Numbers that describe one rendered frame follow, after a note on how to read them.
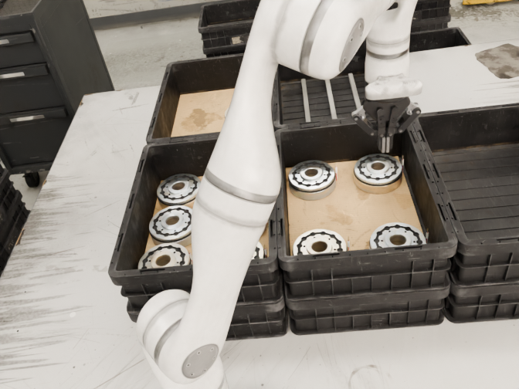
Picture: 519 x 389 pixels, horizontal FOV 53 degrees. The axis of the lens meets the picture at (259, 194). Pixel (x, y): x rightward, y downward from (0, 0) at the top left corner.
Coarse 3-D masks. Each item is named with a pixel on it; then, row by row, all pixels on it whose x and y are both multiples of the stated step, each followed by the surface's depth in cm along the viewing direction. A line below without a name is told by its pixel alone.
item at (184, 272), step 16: (160, 144) 120; (176, 144) 119; (144, 160) 116; (128, 208) 104; (128, 224) 101; (272, 224) 97; (272, 240) 92; (112, 256) 95; (272, 256) 90; (112, 272) 92; (128, 272) 91; (144, 272) 91; (160, 272) 90; (176, 272) 90; (192, 272) 90; (256, 272) 90
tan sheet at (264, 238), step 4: (164, 180) 126; (200, 180) 124; (156, 204) 120; (156, 208) 118; (160, 208) 118; (156, 212) 118; (268, 228) 109; (264, 232) 108; (268, 232) 108; (148, 236) 112; (260, 236) 108; (264, 236) 107; (268, 236) 107; (148, 240) 111; (152, 240) 111; (260, 240) 107; (264, 240) 107; (268, 240) 106; (148, 244) 110; (152, 244) 110; (268, 244) 106; (148, 248) 109; (188, 248) 108; (264, 248) 105; (268, 248) 105; (144, 252) 108; (268, 252) 104; (268, 256) 103
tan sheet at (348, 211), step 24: (288, 168) 123; (288, 192) 117; (336, 192) 115; (360, 192) 114; (408, 192) 112; (288, 216) 111; (312, 216) 110; (336, 216) 109; (360, 216) 108; (384, 216) 107; (408, 216) 106; (360, 240) 103
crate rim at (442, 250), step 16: (288, 128) 118; (304, 128) 117; (320, 128) 116; (416, 144) 107; (432, 192) 96; (448, 224) 90; (448, 240) 87; (288, 256) 89; (304, 256) 89; (320, 256) 88; (336, 256) 88; (352, 256) 87; (368, 256) 87; (384, 256) 87; (400, 256) 87; (416, 256) 87; (432, 256) 87; (448, 256) 87
